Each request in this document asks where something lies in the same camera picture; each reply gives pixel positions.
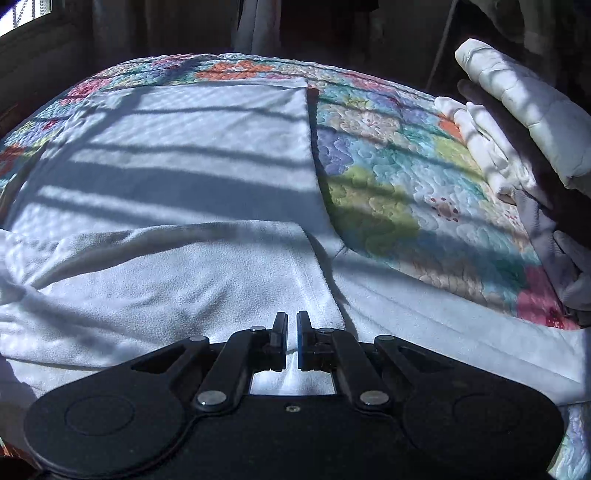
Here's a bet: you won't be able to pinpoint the white sweatshirt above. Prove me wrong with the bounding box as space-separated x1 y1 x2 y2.
1 78 590 443

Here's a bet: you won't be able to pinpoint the white folded clothes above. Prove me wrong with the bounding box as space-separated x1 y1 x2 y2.
435 96 547 205

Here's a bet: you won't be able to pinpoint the colourful floral quilt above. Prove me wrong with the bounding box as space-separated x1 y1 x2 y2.
1 54 590 479

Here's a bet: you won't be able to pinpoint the grey folded garment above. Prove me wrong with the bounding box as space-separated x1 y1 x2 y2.
515 190 590 327

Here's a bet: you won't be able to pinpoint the grey curtain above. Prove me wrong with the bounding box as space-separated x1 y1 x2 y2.
233 0 281 56

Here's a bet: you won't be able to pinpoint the white padded blanket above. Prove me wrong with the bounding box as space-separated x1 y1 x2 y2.
455 38 590 195

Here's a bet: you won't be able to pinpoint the white pole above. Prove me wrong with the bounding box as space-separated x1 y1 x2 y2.
425 0 458 90

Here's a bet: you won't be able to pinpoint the window with metal grille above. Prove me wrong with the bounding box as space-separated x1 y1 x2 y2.
0 0 59 36

